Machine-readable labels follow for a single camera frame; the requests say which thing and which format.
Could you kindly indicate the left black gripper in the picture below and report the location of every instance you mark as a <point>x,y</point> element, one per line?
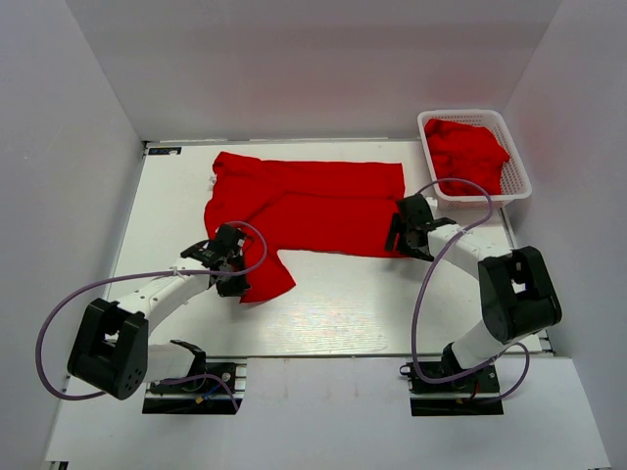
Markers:
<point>236,289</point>

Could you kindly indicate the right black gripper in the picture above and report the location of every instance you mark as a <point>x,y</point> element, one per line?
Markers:
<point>397,226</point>

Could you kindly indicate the red t shirt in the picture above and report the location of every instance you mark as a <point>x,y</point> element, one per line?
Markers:
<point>324,207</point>

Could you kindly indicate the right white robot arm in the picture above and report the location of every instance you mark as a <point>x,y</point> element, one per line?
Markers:
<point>517,294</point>

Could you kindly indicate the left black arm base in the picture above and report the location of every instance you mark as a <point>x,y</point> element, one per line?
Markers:
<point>206,387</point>

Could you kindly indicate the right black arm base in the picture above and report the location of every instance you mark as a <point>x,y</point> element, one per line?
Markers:
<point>475,395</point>

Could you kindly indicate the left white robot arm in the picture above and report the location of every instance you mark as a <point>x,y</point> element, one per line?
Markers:
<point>111,351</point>

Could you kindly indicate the red shirts in basket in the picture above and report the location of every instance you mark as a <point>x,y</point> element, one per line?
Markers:
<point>467,152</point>

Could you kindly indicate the blue table label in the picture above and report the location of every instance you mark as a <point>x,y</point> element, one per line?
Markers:
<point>164,151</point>

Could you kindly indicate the white plastic basket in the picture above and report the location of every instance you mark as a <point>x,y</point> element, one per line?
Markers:
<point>515,183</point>

